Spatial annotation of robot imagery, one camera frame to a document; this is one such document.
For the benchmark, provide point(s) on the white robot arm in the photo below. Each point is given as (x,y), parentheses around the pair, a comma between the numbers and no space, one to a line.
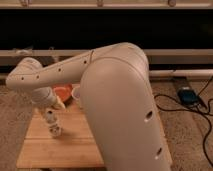
(116,97)

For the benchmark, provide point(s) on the white plastic bottle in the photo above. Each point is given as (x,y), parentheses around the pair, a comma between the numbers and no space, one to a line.
(52,121)

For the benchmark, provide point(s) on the white window rail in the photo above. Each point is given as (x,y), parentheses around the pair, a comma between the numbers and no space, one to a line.
(155,56)

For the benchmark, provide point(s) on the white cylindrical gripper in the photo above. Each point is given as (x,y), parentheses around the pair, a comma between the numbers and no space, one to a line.
(46,98)

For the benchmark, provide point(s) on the black power adapter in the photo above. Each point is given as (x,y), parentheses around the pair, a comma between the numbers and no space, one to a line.
(187,96)

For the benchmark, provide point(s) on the white paper cup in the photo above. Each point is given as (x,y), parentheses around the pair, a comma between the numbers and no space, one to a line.
(76,93)

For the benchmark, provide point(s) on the orange bowl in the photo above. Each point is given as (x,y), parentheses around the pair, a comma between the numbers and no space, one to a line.
(63,91)

